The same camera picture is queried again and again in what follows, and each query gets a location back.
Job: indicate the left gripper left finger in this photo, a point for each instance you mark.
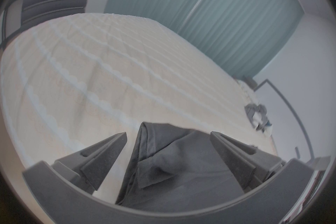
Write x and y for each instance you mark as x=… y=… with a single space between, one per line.
x=101 y=162

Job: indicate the white printed pillow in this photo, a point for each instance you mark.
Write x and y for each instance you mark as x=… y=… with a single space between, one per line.
x=245 y=90

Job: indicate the black T-shirt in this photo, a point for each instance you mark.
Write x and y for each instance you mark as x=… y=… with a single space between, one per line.
x=183 y=165

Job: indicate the grey bedside table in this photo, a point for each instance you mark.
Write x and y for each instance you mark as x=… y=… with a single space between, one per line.
x=250 y=81

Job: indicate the black chest of drawers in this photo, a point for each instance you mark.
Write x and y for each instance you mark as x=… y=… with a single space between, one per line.
x=52 y=5

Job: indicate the bed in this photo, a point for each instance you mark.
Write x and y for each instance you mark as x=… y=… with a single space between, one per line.
x=105 y=73

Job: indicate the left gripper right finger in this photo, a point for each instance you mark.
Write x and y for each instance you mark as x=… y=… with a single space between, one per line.
x=241 y=162

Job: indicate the pile of clothes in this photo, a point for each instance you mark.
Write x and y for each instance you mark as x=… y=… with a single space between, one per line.
x=256 y=115

